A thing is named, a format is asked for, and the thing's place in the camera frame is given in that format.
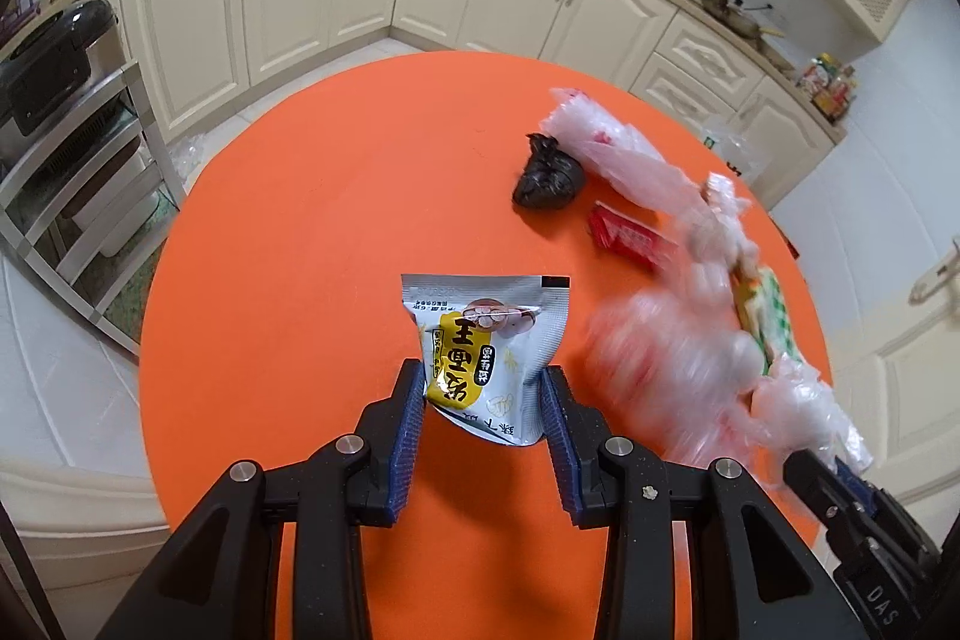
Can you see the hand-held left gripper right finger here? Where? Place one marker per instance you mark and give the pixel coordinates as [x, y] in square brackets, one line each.
[559, 445]

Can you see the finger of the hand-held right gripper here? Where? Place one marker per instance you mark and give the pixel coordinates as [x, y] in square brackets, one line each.
[861, 486]
[817, 494]

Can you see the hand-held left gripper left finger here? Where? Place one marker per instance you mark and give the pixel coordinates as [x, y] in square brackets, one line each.
[405, 437]

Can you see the white and yellow snack packet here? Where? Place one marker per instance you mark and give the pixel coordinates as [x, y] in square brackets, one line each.
[480, 347]

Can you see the red foil wrapper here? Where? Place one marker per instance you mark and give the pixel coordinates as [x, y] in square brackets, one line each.
[622, 231]

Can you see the white panel door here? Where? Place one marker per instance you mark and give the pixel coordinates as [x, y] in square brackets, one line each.
[900, 385]

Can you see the green checkered packet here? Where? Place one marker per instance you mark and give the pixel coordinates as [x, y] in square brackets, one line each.
[772, 310]

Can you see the black knotted plastic bag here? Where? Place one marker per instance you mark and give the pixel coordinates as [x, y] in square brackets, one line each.
[547, 179]

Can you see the clear plastic bag red print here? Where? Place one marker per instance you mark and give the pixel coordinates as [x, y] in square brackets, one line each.
[607, 141]

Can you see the cream furniture piece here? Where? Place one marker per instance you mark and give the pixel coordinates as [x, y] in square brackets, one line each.
[75, 520]

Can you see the clear printed bag on floor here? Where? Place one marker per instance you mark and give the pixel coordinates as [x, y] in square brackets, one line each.
[739, 149]

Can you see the small clear bag on floor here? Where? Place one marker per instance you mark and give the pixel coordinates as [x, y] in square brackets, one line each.
[187, 153]

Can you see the group of condiment bottles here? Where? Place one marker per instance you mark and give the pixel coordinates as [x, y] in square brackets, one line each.
[825, 85]

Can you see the grey metal rack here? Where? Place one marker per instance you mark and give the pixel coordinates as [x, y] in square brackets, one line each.
[75, 190]

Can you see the wok with lid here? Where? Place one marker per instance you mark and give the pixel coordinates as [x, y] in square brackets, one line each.
[739, 18]

